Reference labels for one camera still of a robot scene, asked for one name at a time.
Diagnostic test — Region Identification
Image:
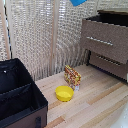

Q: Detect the brown drawer with long handle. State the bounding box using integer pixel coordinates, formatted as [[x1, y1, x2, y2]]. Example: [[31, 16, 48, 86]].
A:
[[79, 14, 128, 65]]

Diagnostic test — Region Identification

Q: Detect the long silver drawer handle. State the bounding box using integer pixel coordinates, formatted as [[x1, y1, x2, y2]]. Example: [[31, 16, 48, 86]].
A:
[[85, 35, 114, 46]]

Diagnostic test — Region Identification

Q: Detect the blue plastic bowl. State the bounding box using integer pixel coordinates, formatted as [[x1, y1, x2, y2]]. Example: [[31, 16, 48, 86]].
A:
[[68, 0, 89, 7]]

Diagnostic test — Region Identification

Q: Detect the yellow plastic bowl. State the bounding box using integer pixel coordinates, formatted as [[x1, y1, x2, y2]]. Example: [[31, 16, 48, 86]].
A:
[[54, 85, 75, 103]]

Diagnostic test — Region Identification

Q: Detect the dark brown drawer cabinet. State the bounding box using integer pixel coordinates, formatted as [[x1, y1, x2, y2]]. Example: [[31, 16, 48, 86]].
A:
[[79, 8, 128, 83]]

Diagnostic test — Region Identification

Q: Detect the red yellow snack box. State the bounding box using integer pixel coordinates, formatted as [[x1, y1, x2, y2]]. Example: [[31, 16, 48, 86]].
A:
[[63, 64, 83, 92]]

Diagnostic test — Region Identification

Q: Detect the beige woven folding screen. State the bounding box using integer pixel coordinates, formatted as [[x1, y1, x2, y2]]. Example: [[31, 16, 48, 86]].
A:
[[0, 0, 128, 82]]

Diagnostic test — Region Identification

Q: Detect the black fabric storage box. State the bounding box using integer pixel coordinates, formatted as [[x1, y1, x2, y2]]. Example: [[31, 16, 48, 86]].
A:
[[0, 57, 50, 128]]

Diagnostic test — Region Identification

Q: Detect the short silver drawer handle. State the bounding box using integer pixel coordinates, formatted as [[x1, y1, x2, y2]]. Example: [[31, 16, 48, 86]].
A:
[[96, 54, 121, 66]]

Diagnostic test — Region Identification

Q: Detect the brown drawer with short handle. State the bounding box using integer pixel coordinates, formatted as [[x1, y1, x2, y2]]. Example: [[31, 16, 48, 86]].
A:
[[87, 50, 128, 81]]

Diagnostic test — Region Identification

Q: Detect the black strap on storage box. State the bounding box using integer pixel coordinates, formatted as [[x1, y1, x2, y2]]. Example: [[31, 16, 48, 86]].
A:
[[34, 116, 43, 128]]

